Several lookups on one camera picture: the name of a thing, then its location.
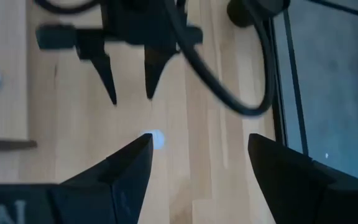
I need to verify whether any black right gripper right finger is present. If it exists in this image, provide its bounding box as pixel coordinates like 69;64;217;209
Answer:
247;133;358;224

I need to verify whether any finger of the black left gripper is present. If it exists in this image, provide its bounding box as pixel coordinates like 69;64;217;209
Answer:
75;39;118;106
144;43;180;101

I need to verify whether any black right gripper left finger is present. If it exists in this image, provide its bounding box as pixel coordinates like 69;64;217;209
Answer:
59;133;154;224

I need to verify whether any light wooden shelf board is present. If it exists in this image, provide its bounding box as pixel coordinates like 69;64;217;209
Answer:
0;0;29;141

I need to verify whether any black divider bar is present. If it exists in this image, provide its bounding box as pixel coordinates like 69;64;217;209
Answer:
0;139;39;154

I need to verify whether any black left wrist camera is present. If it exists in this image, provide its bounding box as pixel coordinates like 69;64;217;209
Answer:
35;24;78;51

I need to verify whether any black left wrist camera cable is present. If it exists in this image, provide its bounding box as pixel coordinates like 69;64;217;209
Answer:
34;0;276;118

